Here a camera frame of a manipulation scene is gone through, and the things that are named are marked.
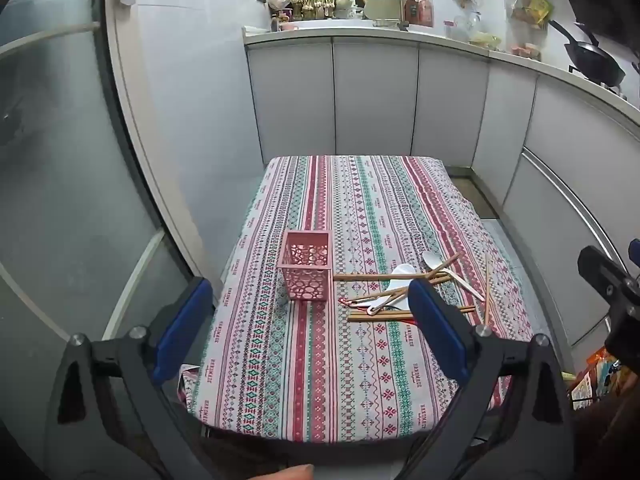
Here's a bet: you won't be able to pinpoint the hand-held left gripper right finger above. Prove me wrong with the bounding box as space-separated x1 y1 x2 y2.
395 278 576 480

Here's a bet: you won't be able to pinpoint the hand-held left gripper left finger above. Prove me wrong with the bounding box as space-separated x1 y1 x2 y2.
44 276 216 480

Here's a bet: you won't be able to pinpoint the red spoon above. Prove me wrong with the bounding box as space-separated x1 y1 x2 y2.
339 297 416 323

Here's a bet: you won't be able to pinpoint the white soup spoon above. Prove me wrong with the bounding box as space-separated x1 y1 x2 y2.
390 263 417 291
366 294 398 316

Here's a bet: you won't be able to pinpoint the white plastic spoon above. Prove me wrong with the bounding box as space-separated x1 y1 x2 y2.
422 251 486 302

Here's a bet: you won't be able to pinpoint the pink perforated basket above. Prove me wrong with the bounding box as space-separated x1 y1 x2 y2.
278 230 334 305

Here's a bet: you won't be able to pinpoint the person's left hand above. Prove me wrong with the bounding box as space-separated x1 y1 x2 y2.
245 464 315 480

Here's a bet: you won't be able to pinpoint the pink patterned cloth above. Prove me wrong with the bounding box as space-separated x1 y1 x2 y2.
179 365 202 407

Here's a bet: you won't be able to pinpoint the colourful printed bag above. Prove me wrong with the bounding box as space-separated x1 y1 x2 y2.
570 349 627 412

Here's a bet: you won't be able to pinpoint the brown fleece garment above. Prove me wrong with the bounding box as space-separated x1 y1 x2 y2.
572 385 640 480

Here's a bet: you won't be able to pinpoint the striped patterned tablecloth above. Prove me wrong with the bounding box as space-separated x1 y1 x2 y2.
182 155 533 443

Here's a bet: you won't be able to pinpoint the black wok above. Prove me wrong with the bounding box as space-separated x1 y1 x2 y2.
549 20 627 86

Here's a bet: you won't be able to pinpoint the frosted glass door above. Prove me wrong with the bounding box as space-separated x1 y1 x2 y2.
0 0 201 461

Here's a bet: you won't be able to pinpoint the row of grey cabinet doors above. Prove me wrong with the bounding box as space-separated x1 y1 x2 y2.
246 37 640 361

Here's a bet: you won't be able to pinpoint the yellow snack bag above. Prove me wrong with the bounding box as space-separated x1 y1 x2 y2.
525 0 556 29

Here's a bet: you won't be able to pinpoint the glass jars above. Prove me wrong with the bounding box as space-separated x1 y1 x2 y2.
444 11 484 41

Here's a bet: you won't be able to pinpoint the white kitchen countertop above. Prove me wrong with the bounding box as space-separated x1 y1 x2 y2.
242 19 640 126

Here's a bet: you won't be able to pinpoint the row of sprouting garlic plants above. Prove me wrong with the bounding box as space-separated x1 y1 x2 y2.
286 0 337 21

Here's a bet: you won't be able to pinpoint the white door frame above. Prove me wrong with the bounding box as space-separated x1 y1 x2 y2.
104 0 226 306

